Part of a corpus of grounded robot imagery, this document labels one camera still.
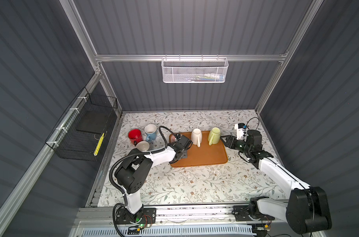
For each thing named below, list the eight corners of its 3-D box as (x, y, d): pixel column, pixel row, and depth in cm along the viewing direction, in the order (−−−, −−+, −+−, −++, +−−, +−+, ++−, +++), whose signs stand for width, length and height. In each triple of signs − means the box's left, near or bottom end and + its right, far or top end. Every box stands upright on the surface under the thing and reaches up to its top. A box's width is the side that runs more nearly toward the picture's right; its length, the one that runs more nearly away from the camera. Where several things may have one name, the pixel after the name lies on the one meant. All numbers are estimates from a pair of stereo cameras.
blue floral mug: (145, 144, 103) (142, 136, 95) (147, 133, 110) (145, 124, 102) (155, 144, 103) (153, 136, 95) (157, 132, 110) (155, 124, 102)
